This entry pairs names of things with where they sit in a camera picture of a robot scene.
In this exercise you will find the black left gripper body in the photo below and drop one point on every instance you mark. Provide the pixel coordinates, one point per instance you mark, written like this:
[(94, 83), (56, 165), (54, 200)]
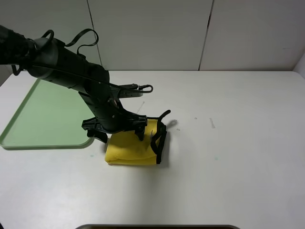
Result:
[(110, 117)]

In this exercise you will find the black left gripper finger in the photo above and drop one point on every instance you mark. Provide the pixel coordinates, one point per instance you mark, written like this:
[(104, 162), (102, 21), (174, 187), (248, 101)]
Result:
[(139, 131), (97, 135)]

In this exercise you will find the yellow towel with black trim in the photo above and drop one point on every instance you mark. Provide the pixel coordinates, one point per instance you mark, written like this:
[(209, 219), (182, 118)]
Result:
[(125, 148)]

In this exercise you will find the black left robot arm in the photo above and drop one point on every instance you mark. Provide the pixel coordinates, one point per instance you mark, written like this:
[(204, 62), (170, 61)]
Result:
[(49, 59)]

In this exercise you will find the green plastic tray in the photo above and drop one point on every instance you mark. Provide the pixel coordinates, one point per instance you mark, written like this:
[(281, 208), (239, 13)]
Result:
[(49, 117)]

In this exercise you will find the dark rimmed object at bottom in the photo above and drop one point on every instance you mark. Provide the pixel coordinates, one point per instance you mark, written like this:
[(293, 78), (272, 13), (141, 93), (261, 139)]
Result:
[(96, 226)]

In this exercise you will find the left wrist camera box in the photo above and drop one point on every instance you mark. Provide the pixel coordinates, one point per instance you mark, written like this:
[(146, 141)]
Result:
[(128, 94)]

